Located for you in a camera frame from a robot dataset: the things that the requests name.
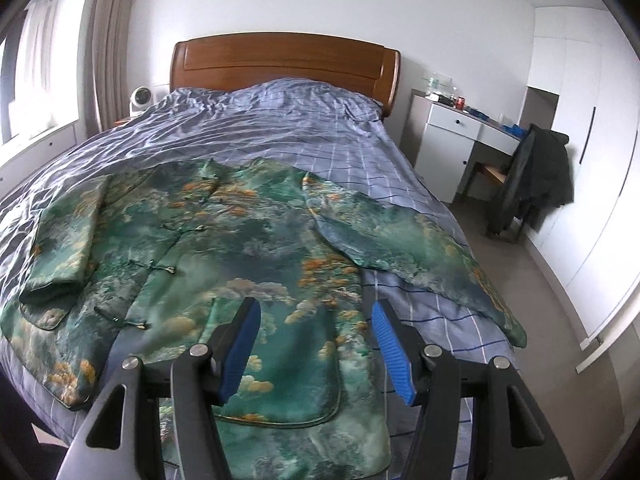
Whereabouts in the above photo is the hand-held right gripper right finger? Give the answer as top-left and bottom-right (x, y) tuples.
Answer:
(371, 299), (576, 480)

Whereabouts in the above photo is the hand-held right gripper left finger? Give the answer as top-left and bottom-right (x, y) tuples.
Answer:
(56, 297), (262, 480)

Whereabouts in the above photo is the green printed jacket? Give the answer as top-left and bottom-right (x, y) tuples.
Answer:
(0, 157), (528, 480)

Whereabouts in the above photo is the white desk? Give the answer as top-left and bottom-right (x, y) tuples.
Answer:
(407, 88), (526, 206)

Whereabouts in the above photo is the wooden chair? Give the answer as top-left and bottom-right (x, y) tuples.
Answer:
(460, 125), (546, 241)

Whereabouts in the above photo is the bed with blue checked sheet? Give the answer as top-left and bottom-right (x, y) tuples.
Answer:
(0, 77), (521, 480)

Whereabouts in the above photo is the white wardrobe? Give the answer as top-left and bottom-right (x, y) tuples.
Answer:
(520, 5), (640, 376)

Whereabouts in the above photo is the white desk fan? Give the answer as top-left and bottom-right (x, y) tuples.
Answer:
(129, 87), (157, 118)

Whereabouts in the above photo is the white low cabinet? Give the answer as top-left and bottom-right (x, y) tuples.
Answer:
(0, 122), (81, 196)

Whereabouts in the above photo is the wooden headboard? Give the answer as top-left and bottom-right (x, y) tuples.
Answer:
(170, 32), (402, 121)

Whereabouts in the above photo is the brown curtain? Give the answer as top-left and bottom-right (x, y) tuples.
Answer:
(82, 0), (133, 133)

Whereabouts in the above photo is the window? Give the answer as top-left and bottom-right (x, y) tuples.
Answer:
(0, 0), (81, 161)

